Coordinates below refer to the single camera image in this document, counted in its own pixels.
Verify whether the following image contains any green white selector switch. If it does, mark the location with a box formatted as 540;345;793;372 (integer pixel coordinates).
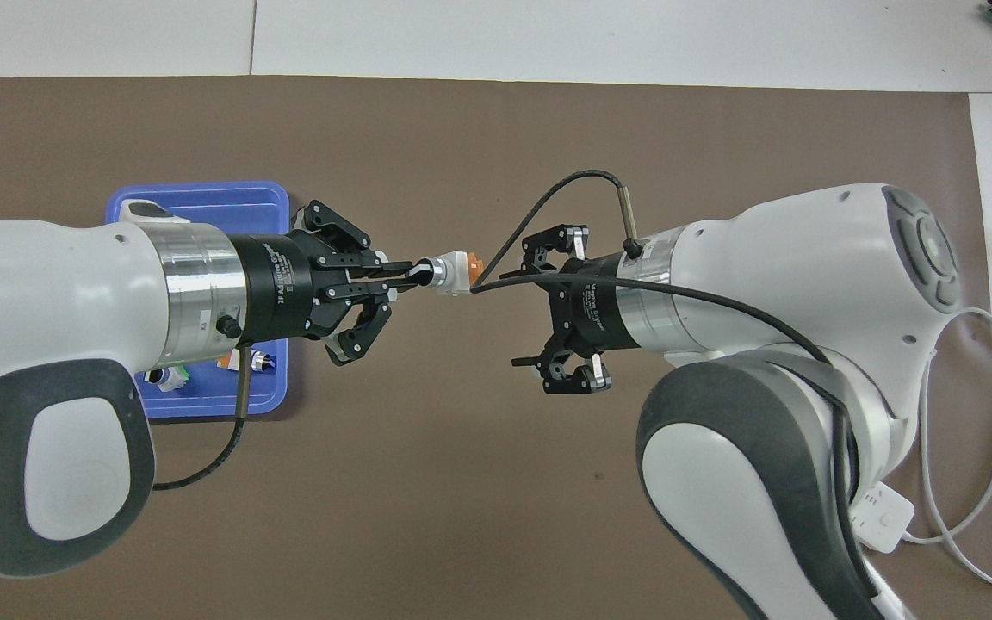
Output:
145;366;191;393

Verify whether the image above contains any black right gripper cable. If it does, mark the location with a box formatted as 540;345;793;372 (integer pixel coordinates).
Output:
468;169;859;518

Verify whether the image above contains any orange white selector switch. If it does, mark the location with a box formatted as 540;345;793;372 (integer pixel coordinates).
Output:
217;348;276;374
414;250;487;298

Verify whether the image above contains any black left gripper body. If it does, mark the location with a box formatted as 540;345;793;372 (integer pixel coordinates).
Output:
233;231;361;345

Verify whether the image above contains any blue plastic tray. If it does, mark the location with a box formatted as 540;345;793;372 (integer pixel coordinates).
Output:
107;181;290;420

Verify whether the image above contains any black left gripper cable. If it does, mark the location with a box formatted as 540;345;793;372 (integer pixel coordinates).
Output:
152;344;254;492

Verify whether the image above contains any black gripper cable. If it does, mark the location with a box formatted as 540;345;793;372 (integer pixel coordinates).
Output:
152;344;254;492
468;169;859;518

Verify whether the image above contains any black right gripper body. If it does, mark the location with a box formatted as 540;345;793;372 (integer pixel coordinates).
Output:
546;245;635;354

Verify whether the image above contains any white power strip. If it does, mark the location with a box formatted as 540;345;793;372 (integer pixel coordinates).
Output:
849;482;915;554

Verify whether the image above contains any brown table mat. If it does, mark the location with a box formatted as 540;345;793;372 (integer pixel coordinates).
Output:
0;76;992;620

